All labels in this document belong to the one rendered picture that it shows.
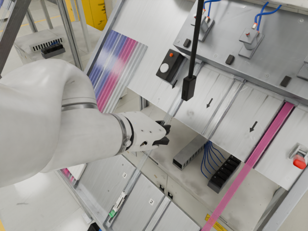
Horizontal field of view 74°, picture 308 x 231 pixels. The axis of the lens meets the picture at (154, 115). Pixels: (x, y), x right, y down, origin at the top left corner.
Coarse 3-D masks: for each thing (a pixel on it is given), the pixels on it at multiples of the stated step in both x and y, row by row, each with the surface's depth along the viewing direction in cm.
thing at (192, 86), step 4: (184, 80) 35; (188, 80) 35; (192, 80) 35; (184, 84) 35; (188, 84) 35; (192, 84) 36; (184, 88) 36; (188, 88) 35; (192, 88) 36; (184, 92) 36; (188, 92) 36; (192, 92) 37; (184, 96) 37; (188, 96) 37; (192, 96) 38
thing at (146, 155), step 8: (200, 64) 51; (176, 96) 53; (176, 104) 53; (168, 112) 54; (168, 120) 54; (144, 152) 56; (144, 160) 56; (136, 168) 57; (136, 176) 57; (128, 184) 57
